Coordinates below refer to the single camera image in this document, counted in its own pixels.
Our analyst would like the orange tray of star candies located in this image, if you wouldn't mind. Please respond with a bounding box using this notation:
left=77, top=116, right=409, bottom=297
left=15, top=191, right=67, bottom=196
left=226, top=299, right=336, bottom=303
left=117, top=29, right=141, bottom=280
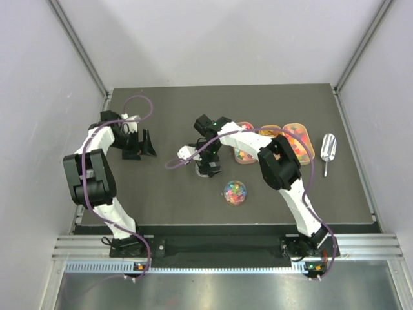
left=283, top=123, right=315, bottom=165

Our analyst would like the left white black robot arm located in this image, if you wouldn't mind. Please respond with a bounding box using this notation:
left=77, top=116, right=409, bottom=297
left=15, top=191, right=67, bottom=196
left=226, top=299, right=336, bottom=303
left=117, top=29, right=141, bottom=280
left=63, top=110, right=156, bottom=257

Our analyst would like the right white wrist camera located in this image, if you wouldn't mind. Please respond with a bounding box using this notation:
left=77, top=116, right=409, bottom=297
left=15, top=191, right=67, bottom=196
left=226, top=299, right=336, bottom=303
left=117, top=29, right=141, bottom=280
left=177, top=145, right=201, bottom=161

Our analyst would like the clear round jar lid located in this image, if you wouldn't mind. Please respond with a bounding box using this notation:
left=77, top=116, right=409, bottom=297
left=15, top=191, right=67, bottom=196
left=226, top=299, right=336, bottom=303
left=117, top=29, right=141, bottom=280
left=196, top=165, right=214, bottom=178

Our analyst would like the yellow tray of popsicle candies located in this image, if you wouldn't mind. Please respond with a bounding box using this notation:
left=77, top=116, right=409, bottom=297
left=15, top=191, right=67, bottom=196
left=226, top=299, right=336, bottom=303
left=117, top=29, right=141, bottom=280
left=259, top=125, right=281, bottom=138

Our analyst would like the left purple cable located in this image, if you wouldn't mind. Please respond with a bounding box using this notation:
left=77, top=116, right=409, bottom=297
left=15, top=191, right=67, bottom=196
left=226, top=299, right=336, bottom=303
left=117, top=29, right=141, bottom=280
left=80, top=94, right=154, bottom=281

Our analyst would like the pink tray of block candies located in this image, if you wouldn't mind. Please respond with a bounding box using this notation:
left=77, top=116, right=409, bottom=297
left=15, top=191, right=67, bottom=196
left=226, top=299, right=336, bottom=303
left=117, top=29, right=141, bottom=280
left=233, top=122, right=256, bottom=165

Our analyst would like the slotted cable duct rail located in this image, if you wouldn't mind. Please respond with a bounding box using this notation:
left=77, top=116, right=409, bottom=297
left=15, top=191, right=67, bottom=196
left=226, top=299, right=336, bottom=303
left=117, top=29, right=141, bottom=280
left=65, top=260, right=325, bottom=275

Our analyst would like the clear round plastic jar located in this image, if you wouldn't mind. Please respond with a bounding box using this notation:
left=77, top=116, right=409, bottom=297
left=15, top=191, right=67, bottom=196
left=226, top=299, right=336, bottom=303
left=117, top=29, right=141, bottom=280
left=223, top=180, right=247, bottom=206

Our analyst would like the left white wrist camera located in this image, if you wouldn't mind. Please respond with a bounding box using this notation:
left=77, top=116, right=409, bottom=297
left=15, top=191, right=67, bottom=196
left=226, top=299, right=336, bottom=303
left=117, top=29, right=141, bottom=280
left=121, top=113, right=141, bottom=134

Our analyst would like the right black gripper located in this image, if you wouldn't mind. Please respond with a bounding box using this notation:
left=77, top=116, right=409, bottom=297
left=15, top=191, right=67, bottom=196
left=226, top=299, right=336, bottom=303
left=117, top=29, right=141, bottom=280
left=190, top=141, right=223, bottom=178

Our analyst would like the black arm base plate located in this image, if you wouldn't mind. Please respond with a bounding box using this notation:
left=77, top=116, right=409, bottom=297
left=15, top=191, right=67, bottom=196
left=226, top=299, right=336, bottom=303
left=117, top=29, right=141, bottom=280
left=108, top=234, right=341, bottom=259

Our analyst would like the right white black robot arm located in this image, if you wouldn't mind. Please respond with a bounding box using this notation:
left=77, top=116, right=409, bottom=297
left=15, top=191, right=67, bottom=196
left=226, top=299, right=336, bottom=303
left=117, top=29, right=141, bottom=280
left=190, top=115, right=328, bottom=256

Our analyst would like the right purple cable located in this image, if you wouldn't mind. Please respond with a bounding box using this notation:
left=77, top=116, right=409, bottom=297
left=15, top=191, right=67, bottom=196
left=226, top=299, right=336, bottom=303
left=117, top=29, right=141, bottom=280
left=165, top=127, right=337, bottom=281

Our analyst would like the silver metal scoop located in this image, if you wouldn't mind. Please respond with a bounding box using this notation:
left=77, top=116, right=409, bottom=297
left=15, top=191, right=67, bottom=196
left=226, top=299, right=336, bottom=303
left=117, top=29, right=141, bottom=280
left=320, top=133, right=337, bottom=177

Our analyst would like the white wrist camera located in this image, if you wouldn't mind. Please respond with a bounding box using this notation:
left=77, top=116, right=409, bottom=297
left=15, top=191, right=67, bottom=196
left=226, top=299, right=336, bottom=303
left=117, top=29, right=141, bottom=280
left=177, top=145, right=201, bottom=161
left=121, top=113, right=141, bottom=134

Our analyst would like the purple cable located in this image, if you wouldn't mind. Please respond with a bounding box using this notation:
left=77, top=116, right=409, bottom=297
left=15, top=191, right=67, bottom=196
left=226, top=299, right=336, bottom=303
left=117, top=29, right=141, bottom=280
left=80, top=94, right=154, bottom=281
left=165, top=127, right=337, bottom=281

